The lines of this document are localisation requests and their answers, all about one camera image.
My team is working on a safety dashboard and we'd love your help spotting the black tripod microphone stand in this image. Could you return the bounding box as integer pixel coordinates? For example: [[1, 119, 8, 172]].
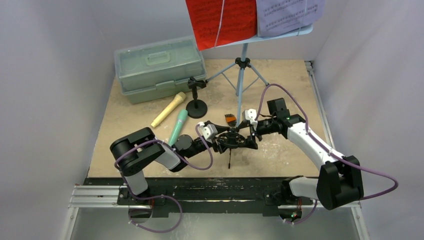
[[215, 130, 242, 169]]

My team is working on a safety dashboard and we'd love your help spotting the black round-base microphone stand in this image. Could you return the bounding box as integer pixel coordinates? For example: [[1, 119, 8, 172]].
[[186, 77, 208, 119]]

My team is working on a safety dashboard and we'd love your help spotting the mint green microphone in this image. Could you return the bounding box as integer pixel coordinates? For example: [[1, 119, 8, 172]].
[[168, 109, 188, 146]]

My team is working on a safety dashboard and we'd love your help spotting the cream yellow microphone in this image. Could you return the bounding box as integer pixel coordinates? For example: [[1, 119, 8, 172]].
[[150, 92, 186, 128]]

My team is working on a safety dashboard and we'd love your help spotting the light blue music stand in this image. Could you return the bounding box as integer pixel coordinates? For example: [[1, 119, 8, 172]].
[[205, 24, 313, 126]]

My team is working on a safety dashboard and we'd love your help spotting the red sheet music page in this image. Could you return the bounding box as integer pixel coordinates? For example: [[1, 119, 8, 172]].
[[185, 0, 257, 51]]

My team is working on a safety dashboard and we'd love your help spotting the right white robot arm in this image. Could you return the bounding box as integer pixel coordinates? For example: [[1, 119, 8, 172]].
[[240, 98, 364, 210]]

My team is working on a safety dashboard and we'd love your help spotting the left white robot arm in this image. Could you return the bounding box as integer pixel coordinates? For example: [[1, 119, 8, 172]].
[[109, 121, 230, 205]]

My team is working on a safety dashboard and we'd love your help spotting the orange black hex key set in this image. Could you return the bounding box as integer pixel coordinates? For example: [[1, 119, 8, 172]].
[[224, 113, 237, 128]]

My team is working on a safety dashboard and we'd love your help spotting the grey-green plastic toolbox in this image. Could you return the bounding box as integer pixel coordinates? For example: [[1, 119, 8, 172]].
[[114, 35, 207, 104]]

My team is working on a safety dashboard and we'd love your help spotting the lavender sheet music page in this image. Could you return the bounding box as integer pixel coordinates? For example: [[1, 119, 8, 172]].
[[256, 0, 325, 38]]

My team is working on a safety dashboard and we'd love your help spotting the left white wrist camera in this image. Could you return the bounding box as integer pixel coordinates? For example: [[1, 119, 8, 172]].
[[198, 121, 218, 142]]

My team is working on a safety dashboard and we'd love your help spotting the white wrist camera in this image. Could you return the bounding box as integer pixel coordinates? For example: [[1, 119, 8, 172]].
[[241, 108, 258, 128], [198, 121, 218, 142]]

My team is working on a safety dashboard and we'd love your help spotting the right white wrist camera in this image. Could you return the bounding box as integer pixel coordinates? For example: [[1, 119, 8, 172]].
[[241, 108, 258, 128]]

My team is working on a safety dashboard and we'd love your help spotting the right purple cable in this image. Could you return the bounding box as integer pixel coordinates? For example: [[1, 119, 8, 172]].
[[256, 83, 399, 201]]

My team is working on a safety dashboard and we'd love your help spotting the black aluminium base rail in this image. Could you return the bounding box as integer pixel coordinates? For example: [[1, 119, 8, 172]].
[[67, 177, 369, 220]]

